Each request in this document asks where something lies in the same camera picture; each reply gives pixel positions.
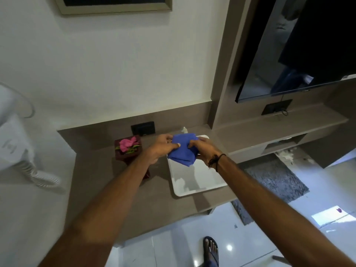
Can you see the white wall hair dryer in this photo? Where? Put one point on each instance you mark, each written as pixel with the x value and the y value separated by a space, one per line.
pixel 12 130

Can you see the person's left forearm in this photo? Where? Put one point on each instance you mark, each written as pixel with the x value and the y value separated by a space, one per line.
pixel 111 208

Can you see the white crumpled litter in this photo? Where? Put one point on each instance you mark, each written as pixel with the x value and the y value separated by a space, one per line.
pixel 286 155

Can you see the person's right forearm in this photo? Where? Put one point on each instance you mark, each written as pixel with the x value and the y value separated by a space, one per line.
pixel 267 216

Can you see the person's foot in black sandal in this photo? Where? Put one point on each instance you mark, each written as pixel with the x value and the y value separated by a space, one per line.
pixel 210 251

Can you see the blue cleaning cloth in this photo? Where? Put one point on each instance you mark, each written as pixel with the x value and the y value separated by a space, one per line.
pixel 182 154

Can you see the person's left hand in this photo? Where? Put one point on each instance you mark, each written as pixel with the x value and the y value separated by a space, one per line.
pixel 158 148

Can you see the framed wall picture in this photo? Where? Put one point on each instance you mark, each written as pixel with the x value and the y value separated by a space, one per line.
pixel 111 4

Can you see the black wall socket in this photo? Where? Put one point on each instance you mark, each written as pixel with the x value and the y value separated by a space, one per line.
pixel 143 128

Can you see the grey shaggy rug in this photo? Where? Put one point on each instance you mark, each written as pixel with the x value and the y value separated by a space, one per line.
pixel 275 180

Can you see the person's right hand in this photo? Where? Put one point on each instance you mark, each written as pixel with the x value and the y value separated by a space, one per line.
pixel 205 151

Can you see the person's right thumb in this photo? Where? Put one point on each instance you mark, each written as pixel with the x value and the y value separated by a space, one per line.
pixel 192 145

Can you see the pink flower decoration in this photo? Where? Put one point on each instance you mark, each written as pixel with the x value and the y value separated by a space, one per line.
pixel 128 144

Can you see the black flat screen television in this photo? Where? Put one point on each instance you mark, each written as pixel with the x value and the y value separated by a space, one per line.
pixel 303 44

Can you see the grey-brown wall shelf unit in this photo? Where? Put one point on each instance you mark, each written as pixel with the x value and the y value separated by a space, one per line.
pixel 281 130

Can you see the person's left thumb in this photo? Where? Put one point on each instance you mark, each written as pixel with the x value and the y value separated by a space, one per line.
pixel 173 146

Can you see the dark brown box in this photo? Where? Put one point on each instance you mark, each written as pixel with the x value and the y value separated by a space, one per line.
pixel 130 157

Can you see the white rectangular tray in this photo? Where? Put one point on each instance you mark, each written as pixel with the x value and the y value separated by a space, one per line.
pixel 192 179

